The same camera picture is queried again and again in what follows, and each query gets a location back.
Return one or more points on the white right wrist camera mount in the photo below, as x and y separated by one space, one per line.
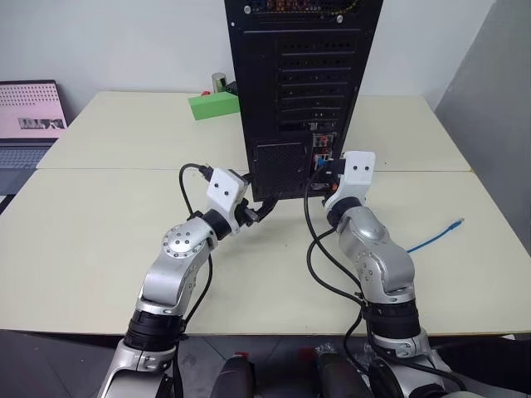
359 170

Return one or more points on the dark rounded shape red mark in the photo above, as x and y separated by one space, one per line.
234 377

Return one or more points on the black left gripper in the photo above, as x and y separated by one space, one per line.
246 213

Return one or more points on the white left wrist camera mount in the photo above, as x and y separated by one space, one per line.
224 188

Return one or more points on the laptop with pink screen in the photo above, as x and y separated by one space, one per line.
29 103

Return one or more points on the small dark device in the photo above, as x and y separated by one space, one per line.
231 87

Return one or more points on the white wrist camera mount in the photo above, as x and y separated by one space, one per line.
359 170
224 188

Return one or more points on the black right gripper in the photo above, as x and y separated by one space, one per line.
337 171

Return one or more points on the black computer tower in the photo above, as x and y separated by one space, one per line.
319 62

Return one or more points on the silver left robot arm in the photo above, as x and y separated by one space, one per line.
174 269

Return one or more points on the silver metal cylinder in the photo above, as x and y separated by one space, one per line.
218 82

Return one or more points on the green rectangular box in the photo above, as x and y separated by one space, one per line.
213 105

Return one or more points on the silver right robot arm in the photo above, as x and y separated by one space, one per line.
373 257

